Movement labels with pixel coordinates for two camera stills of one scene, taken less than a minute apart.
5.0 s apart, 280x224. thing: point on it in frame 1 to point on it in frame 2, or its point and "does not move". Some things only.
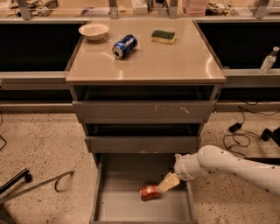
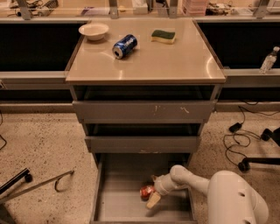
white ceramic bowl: [94, 31] does not move
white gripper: [183, 166] to [161, 185]
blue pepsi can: [124, 46] does not move
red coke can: [150, 192] does not move
